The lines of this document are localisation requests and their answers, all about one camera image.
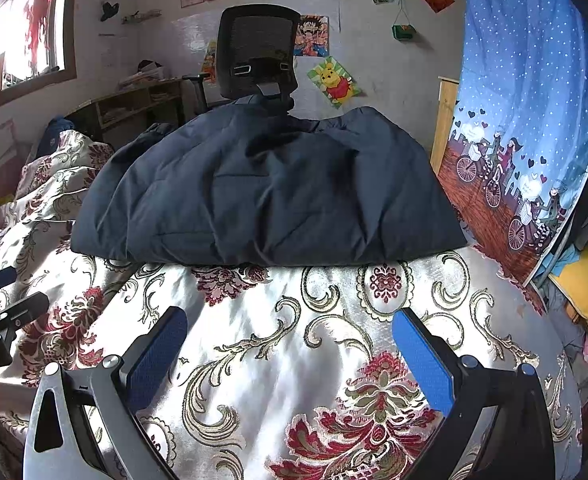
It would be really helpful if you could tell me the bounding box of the dark navy puffer jacket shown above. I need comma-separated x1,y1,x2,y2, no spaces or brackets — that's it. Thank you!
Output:
70,96,466,266

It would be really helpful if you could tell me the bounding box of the blue pillow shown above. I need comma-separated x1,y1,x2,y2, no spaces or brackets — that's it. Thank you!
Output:
36,116,75,158

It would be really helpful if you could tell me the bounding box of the wooden desk with shelf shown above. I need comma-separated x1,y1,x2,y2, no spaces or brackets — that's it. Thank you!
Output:
65,78,185,146

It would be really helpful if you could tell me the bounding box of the floral satin bed quilt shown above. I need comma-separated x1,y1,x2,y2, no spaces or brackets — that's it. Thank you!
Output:
0,131,582,479

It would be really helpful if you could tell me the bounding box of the red hanging window ornament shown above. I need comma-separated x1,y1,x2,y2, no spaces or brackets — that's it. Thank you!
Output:
24,0,52,72

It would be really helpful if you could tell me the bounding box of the small cartoon sticker poster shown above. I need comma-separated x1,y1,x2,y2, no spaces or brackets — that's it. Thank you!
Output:
201,40,217,84

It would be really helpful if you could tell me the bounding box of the blue bicycle print curtain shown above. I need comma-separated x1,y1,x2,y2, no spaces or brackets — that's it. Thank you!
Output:
439,0,588,283

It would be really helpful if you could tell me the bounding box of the black mesh office chair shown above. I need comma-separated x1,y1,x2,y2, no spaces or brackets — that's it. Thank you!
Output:
182,3,301,115

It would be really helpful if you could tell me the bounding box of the light wooden board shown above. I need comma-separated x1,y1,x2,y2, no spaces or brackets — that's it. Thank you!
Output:
431,76,458,174

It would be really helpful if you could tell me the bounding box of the Winnie the Pooh poster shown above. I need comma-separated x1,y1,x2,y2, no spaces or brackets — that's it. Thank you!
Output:
307,56,362,108

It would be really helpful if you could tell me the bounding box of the cartoon anime poster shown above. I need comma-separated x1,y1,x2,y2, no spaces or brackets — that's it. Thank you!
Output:
294,14,330,58

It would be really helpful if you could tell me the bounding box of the window with brown frame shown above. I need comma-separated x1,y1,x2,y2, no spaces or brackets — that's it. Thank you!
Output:
0,0,83,122

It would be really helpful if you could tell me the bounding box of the green hanging wall pouch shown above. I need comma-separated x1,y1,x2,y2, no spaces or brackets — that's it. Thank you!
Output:
391,24,416,42

